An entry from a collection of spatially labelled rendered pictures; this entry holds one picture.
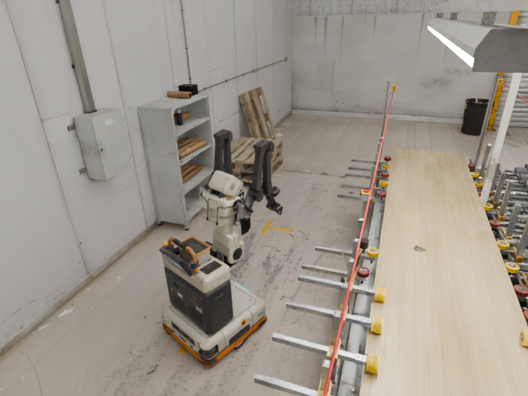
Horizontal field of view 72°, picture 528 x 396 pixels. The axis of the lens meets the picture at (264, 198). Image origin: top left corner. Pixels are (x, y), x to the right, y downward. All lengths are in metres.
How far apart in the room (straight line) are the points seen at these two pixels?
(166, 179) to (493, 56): 4.02
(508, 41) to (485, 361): 1.63
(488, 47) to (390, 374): 1.50
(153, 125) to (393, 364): 3.43
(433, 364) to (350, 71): 8.50
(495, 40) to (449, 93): 9.08
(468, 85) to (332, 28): 3.44
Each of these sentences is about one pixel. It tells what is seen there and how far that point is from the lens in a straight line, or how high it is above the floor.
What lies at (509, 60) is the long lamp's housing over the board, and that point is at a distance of 0.90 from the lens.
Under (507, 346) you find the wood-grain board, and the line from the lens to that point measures 2.32.
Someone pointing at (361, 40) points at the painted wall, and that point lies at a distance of 9.81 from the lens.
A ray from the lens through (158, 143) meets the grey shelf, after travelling 4.42.
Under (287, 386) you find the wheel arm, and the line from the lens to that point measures 1.80.
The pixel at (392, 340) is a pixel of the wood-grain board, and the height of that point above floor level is 0.90.
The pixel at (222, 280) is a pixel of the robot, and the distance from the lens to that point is 2.69.
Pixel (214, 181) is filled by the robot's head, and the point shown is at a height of 1.33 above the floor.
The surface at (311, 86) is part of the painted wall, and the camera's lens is 10.13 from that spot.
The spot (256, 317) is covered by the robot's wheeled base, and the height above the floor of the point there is 0.19.
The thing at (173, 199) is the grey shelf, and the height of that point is 0.43.
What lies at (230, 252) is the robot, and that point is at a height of 0.78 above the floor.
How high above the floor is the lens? 2.41
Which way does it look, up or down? 26 degrees down
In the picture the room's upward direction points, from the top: 2 degrees counter-clockwise
